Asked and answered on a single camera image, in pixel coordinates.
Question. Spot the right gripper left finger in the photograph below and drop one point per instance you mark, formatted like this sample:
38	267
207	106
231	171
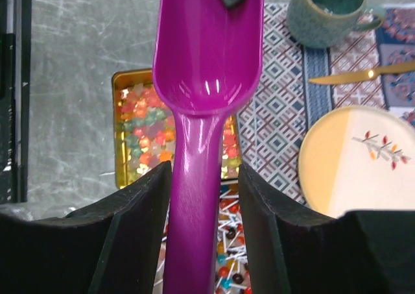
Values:
110	246

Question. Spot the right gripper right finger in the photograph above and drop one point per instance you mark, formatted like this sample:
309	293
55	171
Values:
293	249

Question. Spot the tin of lollipops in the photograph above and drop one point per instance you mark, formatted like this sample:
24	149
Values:
231	262

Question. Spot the purple plastic scoop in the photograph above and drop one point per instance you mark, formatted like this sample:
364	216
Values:
207	65

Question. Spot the gold tin of gummy stars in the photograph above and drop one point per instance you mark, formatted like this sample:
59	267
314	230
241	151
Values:
144	133

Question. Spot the green ceramic mug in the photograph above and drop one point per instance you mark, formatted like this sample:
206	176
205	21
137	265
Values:
323	23

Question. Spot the cream and orange plate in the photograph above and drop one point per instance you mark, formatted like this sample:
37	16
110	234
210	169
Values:
357	158

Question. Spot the gold knife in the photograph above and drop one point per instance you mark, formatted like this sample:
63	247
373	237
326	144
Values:
364	75

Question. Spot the patterned placemat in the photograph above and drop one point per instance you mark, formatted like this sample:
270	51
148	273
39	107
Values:
285	105

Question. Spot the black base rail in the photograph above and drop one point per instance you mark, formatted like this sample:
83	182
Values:
16	17

